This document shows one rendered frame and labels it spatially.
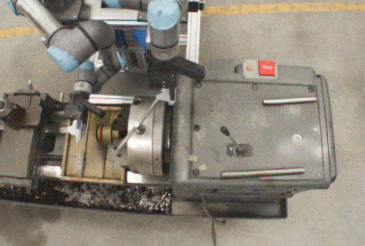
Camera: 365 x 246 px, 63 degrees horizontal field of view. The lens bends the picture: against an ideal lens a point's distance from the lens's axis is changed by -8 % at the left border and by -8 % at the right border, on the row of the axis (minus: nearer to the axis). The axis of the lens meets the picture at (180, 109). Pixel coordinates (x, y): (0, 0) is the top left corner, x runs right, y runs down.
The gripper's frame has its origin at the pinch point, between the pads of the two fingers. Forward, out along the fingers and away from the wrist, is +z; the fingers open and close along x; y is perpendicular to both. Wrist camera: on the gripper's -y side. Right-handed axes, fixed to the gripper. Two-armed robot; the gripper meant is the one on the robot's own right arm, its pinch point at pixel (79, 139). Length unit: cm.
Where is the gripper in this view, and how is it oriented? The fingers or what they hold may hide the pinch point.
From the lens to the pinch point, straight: 135.0
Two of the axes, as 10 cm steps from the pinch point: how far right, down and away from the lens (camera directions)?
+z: -0.4, 9.4, -3.5
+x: -0.4, -3.5, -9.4
